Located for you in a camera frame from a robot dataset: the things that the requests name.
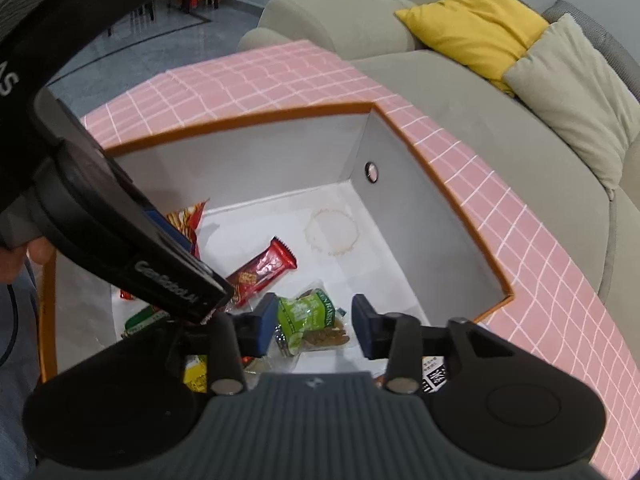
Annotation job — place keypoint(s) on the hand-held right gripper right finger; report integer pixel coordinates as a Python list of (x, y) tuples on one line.
[(365, 327)]

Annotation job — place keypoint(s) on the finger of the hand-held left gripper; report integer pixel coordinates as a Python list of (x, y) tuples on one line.
[(175, 256), (155, 219)]

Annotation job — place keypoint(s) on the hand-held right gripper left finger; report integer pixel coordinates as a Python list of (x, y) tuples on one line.
[(267, 325)]

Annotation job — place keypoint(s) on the green label raisin packet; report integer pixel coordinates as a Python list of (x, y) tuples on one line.
[(305, 315)]

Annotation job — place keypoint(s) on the dark red snack bar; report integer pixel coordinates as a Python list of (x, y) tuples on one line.
[(260, 270)]

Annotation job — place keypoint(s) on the green sausage stick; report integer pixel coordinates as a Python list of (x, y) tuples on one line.
[(145, 320)]

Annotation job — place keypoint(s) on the yellow snack packet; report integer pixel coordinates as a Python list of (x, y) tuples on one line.
[(195, 375)]

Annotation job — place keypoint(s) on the orange cardboard box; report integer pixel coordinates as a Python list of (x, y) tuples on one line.
[(425, 210)]

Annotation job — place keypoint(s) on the person's left hand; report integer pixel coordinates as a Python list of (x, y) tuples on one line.
[(12, 265)]

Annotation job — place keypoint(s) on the pink checkered tablecloth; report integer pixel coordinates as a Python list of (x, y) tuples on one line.
[(300, 75)]

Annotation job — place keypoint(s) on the beige sofa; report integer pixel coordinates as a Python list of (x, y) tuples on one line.
[(450, 110)]

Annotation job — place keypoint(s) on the beige pillow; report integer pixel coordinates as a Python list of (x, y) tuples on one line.
[(575, 90)]

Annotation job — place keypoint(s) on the yellow pillow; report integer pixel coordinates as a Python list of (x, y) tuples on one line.
[(475, 25)]

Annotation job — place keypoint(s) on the grey checked pillow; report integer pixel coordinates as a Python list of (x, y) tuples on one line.
[(600, 30)]

